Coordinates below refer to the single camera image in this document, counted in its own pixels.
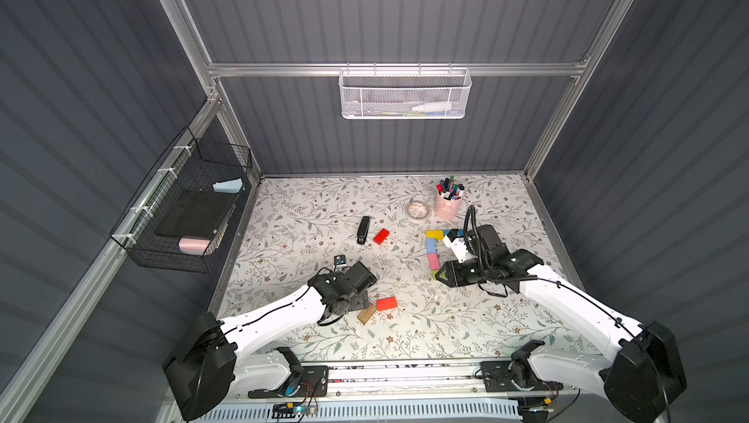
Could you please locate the pink block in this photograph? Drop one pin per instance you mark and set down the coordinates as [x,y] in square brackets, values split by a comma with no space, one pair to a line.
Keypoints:
[434,263]

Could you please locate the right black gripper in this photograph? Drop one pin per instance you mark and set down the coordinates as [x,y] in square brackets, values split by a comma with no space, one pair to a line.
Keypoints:
[447,274]

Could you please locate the white bottle in basket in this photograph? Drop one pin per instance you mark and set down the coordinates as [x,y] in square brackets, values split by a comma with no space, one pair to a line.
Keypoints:
[442,107]

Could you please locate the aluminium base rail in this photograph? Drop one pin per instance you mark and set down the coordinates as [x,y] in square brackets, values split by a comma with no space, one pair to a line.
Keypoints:
[458,390]

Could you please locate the red block near stapler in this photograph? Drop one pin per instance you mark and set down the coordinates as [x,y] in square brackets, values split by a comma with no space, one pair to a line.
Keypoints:
[381,237]

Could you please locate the pink pen cup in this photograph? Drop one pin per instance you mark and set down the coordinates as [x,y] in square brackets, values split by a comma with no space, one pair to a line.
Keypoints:
[446,209]

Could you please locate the wooden block right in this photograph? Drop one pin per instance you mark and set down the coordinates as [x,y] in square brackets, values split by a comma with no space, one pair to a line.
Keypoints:
[366,315]

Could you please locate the small glass dish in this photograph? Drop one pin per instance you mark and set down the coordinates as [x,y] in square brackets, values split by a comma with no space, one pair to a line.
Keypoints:
[417,210]

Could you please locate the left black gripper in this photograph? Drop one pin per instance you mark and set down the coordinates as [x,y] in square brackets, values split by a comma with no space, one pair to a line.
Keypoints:
[363,298]

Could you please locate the black stapler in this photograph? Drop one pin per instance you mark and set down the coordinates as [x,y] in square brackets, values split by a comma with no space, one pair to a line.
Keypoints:
[363,230]

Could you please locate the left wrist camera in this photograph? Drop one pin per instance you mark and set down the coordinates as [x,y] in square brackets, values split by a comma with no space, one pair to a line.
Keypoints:
[339,262]

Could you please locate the black wire wall basket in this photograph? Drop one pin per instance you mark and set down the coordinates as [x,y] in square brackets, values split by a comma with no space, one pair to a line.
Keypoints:
[193,163]

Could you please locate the yellow block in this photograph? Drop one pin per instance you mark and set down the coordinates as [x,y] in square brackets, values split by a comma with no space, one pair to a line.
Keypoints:
[435,234]

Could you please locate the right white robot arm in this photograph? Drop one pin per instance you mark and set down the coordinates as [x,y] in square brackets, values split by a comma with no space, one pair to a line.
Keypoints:
[637,368]

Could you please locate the red block lower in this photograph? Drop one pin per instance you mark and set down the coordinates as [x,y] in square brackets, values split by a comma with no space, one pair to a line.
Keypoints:
[386,304]

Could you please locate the light blue box in basket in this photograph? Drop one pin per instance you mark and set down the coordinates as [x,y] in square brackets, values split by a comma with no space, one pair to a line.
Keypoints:
[229,187]

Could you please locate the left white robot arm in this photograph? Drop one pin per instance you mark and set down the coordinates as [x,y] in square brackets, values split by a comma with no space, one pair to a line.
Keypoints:
[216,358]

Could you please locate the pink eraser in basket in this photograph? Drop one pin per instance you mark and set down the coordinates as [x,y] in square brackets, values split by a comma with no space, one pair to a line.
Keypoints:
[194,246]

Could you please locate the white wire mesh basket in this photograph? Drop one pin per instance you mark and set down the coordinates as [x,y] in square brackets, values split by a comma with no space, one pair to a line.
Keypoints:
[390,93]

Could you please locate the black notebook in basket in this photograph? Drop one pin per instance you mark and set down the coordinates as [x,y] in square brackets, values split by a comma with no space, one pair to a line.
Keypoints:
[195,214]

